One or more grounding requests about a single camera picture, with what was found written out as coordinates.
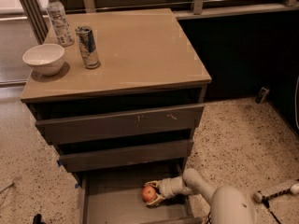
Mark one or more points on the white ceramic bowl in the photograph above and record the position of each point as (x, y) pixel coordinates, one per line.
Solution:
(46, 59)

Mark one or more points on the white power strip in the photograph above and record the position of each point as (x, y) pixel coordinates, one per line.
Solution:
(289, 186)

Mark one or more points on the silver blue drink can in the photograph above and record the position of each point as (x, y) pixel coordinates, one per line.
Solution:
(87, 47)

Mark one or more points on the small black floor device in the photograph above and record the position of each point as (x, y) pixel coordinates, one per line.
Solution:
(262, 95)

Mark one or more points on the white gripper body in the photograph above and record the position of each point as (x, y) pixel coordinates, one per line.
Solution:
(167, 188)

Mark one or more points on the black object at bottom edge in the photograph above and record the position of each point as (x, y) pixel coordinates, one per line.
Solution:
(38, 219)

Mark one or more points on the bottom open grey drawer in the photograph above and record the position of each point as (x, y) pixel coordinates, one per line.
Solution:
(114, 196)

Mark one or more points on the clear plastic water bottle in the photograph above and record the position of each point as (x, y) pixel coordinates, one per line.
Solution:
(56, 12)

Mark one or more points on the middle grey drawer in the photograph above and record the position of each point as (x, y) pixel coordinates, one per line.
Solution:
(102, 159)

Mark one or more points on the grey drawer cabinet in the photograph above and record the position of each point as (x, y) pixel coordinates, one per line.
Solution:
(146, 62)

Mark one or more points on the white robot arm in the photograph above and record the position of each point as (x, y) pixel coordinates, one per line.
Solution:
(228, 204)

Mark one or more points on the top grey drawer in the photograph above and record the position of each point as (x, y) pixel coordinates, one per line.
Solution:
(120, 124)

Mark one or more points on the red apple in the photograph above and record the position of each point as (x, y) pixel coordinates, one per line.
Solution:
(148, 193)

